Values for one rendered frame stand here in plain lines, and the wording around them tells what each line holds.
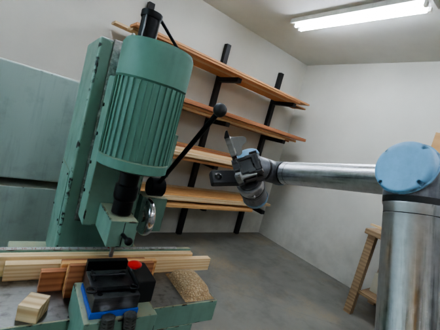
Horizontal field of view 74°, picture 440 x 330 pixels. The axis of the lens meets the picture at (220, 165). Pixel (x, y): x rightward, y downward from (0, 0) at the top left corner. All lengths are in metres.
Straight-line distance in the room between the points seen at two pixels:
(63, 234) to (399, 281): 0.87
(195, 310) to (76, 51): 2.59
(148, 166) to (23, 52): 2.39
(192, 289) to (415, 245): 0.53
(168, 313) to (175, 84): 0.56
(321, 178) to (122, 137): 0.63
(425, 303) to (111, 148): 0.71
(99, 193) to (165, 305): 0.35
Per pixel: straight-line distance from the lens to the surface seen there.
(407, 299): 0.70
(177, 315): 0.83
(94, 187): 0.87
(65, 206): 0.98
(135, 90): 0.70
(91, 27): 3.10
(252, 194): 0.96
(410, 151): 0.71
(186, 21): 3.49
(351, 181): 0.94
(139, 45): 0.71
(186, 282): 0.86
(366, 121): 4.05
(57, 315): 0.74
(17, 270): 0.83
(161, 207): 1.02
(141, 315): 0.66
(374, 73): 4.23
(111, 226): 0.77
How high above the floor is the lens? 1.34
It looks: 6 degrees down
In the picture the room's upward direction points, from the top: 15 degrees clockwise
